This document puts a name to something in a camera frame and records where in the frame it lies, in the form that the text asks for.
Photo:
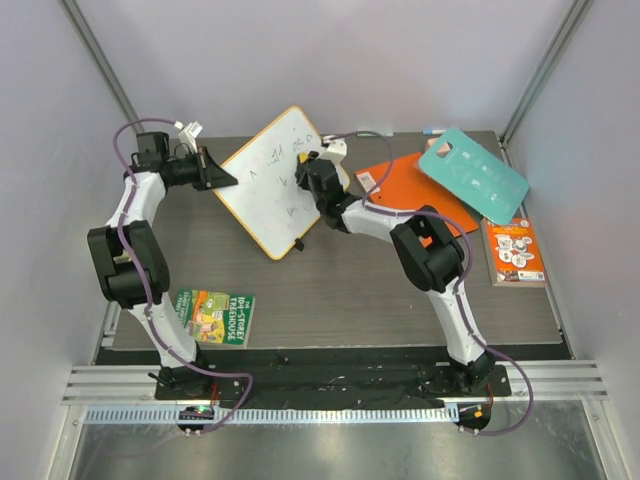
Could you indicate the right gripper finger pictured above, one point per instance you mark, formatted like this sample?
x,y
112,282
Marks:
x,y
313,156
302,175

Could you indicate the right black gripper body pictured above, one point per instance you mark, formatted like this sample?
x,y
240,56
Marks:
x,y
310,170

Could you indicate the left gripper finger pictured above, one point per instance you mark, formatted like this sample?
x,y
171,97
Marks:
x,y
208,167
207,183

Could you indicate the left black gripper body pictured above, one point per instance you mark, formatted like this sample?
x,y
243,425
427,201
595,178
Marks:
x,y
186,172

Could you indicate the yellow framed whiteboard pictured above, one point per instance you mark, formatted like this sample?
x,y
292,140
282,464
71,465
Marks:
x,y
266,200

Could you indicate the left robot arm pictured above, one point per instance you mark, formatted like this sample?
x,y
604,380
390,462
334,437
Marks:
x,y
130,266

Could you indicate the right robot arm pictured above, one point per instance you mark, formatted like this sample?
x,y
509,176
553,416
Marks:
x,y
430,256

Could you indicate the green eraser block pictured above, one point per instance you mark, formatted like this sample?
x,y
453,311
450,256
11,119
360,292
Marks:
x,y
372,133

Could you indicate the pale yellow mug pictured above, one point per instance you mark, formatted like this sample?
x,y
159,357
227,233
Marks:
x,y
122,258

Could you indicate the pink object under board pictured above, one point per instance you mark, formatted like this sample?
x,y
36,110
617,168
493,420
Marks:
x,y
430,143

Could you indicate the green treehouse book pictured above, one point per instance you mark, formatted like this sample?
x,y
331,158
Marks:
x,y
216,318

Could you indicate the teal plastic board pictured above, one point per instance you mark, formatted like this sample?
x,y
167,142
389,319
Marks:
x,y
475,176

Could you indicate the orange paperback book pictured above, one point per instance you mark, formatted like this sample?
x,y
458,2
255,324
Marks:
x,y
513,254

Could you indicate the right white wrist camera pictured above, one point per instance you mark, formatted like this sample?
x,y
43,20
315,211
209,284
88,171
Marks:
x,y
334,151

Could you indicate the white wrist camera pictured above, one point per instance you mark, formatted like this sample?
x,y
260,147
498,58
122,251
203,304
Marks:
x,y
188,133
334,151

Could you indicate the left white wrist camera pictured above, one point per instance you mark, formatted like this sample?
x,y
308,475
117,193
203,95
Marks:
x,y
188,133

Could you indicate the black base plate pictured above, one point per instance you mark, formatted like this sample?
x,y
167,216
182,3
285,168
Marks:
x,y
330,379

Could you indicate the slotted cable duct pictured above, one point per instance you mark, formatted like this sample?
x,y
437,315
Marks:
x,y
197,415

